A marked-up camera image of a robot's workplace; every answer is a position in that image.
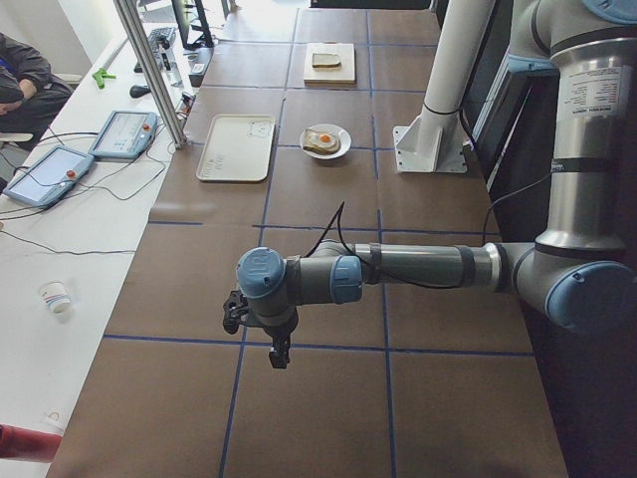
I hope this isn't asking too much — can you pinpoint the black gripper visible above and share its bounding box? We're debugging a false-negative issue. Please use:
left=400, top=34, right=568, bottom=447
left=263, top=313, right=299, bottom=368

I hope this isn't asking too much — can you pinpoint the white round plate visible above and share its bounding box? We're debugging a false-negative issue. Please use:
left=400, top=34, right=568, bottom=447
left=300, top=123, right=351, bottom=160

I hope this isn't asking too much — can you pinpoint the bread slice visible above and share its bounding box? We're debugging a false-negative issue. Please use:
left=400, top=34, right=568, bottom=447
left=301, top=128, right=340, bottom=154
left=311, top=52, right=341, bottom=70

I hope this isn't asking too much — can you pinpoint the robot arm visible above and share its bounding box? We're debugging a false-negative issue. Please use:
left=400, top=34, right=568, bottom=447
left=223, top=1, right=636, bottom=368

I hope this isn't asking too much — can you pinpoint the cream bear tray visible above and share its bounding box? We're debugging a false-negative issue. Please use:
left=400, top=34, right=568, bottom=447
left=195, top=114, right=276, bottom=182

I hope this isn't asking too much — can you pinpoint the fried egg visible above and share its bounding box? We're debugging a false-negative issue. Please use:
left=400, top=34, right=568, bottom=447
left=308, top=130, right=339, bottom=150

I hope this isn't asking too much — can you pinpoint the white paper cup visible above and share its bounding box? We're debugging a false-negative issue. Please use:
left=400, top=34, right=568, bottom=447
left=39, top=281, right=71, bottom=314

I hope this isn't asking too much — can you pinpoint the far teach pendant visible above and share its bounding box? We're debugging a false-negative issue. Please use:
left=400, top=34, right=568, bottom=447
left=89, top=111, right=158, bottom=162

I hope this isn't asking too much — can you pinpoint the teach pendant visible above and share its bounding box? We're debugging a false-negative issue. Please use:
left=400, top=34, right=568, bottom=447
left=89, top=111, right=158, bottom=162
left=3, top=145, right=95, bottom=208

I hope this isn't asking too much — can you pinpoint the red object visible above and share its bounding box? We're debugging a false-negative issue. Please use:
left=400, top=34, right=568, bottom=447
left=1, top=424, right=62, bottom=462

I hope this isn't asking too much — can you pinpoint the wooden cutting board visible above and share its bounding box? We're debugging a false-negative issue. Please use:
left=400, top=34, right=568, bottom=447
left=303, top=43, right=356, bottom=85

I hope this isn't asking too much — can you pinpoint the near teach pendant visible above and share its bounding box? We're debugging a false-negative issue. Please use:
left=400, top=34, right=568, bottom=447
left=3, top=145, right=95, bottom=208

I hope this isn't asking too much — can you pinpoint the black computer mouse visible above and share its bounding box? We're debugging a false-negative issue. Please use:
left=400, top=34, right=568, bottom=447
left=129, top=85, right=150, bottom=99

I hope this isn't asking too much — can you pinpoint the monitor stand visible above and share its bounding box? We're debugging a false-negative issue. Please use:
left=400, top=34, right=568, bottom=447
left=171, top=0, right=214, bottom=51

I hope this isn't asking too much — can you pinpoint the black keyboard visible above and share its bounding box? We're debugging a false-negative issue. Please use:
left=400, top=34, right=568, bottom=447
left=147, top=27, right=176, bottom=70

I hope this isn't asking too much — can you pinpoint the seated person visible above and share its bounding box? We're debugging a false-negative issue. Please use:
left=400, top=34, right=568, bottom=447
left=1, top=34, right=74, bottom=143

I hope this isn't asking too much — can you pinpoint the gripper black camera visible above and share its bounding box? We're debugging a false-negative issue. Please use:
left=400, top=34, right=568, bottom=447
left=222, top=290, right=250, bottom=335

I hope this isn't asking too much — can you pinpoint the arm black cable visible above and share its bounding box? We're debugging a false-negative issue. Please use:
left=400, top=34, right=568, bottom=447
left=303, top=201, right=554, bottom=290

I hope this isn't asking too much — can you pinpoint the white camera mast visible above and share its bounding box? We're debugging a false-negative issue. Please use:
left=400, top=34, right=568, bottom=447
left=393, top=0, right=496, bottom=173

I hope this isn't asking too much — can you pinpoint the green handled tool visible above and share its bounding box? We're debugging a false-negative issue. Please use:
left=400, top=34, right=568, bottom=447
left=92, top=68, right=116, bottom=90

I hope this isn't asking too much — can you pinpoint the aluminium frame post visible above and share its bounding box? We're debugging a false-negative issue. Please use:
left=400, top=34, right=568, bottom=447
left=113, top=0, right=187, bottom=149

